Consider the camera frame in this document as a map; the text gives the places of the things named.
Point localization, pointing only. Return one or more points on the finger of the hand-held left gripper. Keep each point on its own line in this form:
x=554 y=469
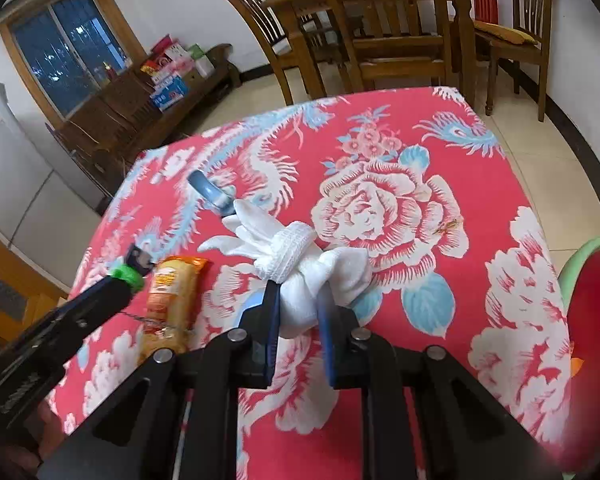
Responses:
x=82 y=300
x=97 y=312

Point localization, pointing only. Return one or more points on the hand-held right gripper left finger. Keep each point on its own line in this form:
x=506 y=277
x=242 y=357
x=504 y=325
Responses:
x=272 y=320

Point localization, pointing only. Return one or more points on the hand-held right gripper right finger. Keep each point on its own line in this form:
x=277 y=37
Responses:
x=327 y=340

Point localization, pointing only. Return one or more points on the white cotton glove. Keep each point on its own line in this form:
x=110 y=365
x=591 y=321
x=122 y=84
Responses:
x=300 y=260

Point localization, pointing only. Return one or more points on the orange peel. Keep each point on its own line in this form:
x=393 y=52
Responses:
x=576 y=366

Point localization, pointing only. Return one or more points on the red basin with green rim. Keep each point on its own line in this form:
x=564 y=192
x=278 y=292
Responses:
x=595 y=310

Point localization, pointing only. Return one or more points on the person's left hand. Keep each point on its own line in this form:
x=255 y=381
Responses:
x=50 y=430

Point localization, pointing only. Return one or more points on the orange wooden cabinet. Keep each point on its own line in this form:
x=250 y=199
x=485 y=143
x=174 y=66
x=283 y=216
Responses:
x=25 y=280

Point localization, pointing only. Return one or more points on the orange snack packet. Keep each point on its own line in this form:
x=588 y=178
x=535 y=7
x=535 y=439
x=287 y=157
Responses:
x=170 y=300

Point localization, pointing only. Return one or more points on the blue tube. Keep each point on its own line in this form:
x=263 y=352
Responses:
x=207 y=190

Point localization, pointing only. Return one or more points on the red floral tablecloth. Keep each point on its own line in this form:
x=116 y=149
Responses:
x=405 y=210

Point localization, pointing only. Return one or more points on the white refrigerator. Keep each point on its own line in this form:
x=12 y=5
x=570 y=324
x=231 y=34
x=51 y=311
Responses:
x=10 y=160

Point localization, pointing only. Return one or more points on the wooden bench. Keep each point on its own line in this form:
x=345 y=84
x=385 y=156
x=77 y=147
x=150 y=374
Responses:
x=130 y=105

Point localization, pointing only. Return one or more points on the pile of cardboard boxes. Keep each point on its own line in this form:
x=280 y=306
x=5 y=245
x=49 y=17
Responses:
x=170 y=92

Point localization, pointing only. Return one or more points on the small red bottle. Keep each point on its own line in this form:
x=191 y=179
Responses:
x=109 y=72

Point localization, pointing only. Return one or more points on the wood framed window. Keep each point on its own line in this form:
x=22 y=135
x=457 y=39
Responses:
x=65 y=50

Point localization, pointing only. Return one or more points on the yellow seat cushion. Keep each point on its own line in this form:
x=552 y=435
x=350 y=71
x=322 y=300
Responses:
x=505 y=34

